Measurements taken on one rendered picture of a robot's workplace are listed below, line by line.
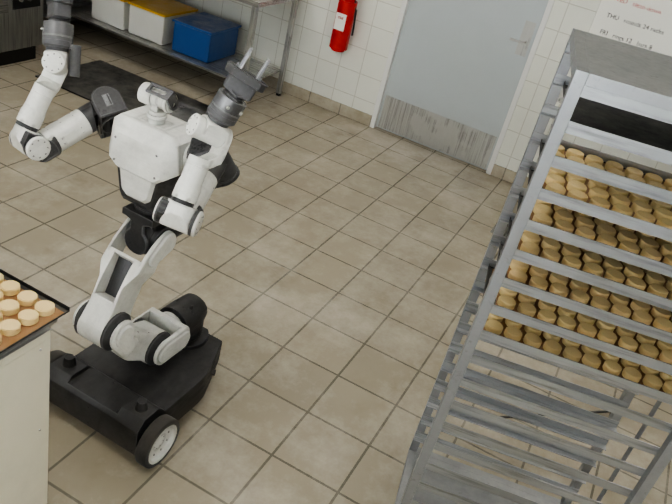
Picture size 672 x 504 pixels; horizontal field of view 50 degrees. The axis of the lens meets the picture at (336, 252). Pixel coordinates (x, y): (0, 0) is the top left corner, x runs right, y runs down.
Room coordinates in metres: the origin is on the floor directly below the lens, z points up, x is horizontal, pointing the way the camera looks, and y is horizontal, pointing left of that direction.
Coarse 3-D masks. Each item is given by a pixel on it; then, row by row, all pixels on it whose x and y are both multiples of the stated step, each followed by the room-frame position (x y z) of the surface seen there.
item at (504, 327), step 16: (496, 320) 1.74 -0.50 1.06; (512, 336) 1.69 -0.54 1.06; (528, 336) 1.70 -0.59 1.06; (544, 336) 1.74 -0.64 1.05; (560, 352) 1.69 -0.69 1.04; (576, 352) 1.68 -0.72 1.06; (592, 352) 1.71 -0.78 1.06; (608, 368) 1.65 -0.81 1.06; (624, 368) 1.67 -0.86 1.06; (640, 368) 1.71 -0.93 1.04; (656, 384) 1.63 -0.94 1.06
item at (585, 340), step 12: (492, 312) 1.67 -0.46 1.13; (504, 312) 1.66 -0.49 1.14; (516, 312) 1.66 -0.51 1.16; (528, 324) 1.65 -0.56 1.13; (540, 324) 1.65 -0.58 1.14; (552, 324) 1.64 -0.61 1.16; (564, 336) 1.64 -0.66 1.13; (576, 336) 1.63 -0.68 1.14; (588, 336) 1.63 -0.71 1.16; (600, 348) 1.62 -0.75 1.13; (612, 348) 1.62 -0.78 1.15; (624, 348) 1.62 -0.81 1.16; (636, 360) 1.61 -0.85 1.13; (648, 360) 1.61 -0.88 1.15
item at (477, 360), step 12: (480, 360) 1.66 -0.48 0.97; (504, 372) 1.65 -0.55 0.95; (516, 372) 1.65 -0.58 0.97; (540, 384) 1.64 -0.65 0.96; (552, 384) 1.63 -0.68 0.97; (576, 396) 1.62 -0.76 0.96; (588, 396) 1.62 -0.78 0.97; (600, 408) 1.61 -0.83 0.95; (612, 408) 1.61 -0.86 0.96; (624, 408) 1.61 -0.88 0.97; (636, 420) 1.60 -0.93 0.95; (648, 420) 1.60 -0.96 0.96; (660, 420) 1.59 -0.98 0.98
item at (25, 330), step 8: (8, 296) 1.49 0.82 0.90; (16, 296) 1.50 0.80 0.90; (56, 312) 1.47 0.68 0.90; (40, 320) 1.43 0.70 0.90; (48, 320) 1.44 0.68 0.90; (24, 328) 1.38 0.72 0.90; (32, 328) 1.39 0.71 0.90; (16, 336) 1.35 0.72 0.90; (24, 336) 1.36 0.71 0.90; (0, 344) 1.31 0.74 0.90; (8, 344) 1.31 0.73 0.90
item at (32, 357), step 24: (48, 336) 1.47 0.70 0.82; (0, 360) 1.32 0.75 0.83; (24, 360) 1.39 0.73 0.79; (48, 360) 1.47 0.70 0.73; (0, 384) 1.32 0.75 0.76; (24, 384) 1.39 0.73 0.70; (48, 384) 1.47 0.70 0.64; (0, 408) 1.32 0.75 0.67; (24, 408) 1.39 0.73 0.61; (48, 408) 1.47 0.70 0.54; (0, 432) 1.31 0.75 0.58; (24, 432) 1.39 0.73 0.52; (48, 432) 1.48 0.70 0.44; (0, 456) 1.31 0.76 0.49; (24, 456) 1.39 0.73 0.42; (0, 480) 1.31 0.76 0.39; (24, 480) 1.39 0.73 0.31
